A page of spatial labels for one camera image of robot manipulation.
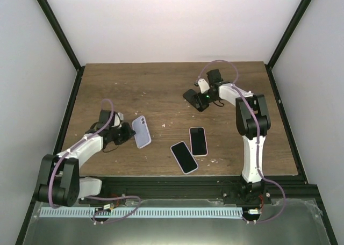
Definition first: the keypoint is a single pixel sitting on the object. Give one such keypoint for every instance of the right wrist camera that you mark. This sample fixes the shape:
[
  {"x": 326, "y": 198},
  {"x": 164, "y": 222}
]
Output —
[{"x": 203, "y": 85}]

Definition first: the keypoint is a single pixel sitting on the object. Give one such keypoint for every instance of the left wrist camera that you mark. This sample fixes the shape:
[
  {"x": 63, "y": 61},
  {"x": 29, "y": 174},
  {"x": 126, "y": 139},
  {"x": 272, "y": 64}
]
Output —
[{"x": 118, "y": 118}]

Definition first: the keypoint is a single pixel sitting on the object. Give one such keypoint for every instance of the lavender phone case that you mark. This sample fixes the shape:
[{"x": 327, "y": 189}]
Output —
[{"x": 188, "y": 172}]

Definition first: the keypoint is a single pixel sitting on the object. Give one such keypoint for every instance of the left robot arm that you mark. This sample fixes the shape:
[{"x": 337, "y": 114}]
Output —
[{"x": 59, "y": 182}]

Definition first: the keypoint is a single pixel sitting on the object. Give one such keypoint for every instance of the black frame post right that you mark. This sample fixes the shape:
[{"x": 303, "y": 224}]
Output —
[{"x": 292, "y": 25}]

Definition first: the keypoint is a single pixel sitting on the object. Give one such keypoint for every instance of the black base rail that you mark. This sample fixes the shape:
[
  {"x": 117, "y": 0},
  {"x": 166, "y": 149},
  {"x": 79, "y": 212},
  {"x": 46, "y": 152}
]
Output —
[{"x": 230, "y": 189}]

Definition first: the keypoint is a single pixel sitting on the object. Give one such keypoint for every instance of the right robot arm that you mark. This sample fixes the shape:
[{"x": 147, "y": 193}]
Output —
[{"x": 252, "y": 122}]

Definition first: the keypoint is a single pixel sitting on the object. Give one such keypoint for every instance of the black frame post left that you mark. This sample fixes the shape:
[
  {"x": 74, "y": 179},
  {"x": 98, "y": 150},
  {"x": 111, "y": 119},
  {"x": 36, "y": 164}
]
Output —
[{"x": 54, "y": 23}]

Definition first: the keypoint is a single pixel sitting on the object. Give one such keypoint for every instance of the white-edged black smartphone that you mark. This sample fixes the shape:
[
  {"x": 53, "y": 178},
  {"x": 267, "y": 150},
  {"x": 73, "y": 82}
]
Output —
[{"x": 184, "y": 156}]

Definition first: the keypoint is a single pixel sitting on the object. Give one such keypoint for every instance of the light blue slotted cable duct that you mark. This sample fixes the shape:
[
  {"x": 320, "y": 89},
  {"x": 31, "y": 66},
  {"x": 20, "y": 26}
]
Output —
[{"x": 144, "y": 212}]

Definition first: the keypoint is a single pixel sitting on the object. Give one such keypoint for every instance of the black phone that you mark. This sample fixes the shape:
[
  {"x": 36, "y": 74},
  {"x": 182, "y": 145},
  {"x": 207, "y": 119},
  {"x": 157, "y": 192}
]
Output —
[
  {"x": 198, "y": 140},
  {"x": 191, "y": 97}
]

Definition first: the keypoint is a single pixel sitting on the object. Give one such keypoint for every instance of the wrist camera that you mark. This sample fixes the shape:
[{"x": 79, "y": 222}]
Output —
[
  {"x": 203, "y": 85},
  {"x": 118, "y": 118}
]

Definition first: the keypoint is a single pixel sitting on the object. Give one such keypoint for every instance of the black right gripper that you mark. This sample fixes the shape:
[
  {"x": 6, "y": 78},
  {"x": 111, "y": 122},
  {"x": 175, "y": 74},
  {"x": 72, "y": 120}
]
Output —
[{"x": 207, "y": 103}]

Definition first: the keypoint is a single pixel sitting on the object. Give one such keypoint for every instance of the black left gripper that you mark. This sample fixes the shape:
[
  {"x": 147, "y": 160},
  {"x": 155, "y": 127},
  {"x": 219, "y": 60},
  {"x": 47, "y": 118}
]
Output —
[{"x": 129, "y": 132}]

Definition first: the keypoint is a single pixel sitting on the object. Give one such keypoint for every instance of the beige phone case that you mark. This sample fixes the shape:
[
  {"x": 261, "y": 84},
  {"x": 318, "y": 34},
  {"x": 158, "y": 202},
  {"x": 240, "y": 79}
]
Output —
[{"x": 199, "y": 155}]

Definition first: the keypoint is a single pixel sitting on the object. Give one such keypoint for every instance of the black frame post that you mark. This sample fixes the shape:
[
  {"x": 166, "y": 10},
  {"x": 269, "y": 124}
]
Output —
[
  {"x": 54, "y": 23},
  {"x": 292, "y": 25}
]

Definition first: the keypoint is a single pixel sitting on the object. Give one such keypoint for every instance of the light blue phone case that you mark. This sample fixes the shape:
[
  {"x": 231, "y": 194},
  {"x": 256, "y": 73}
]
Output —
[{"x": 142, "y": 135}]

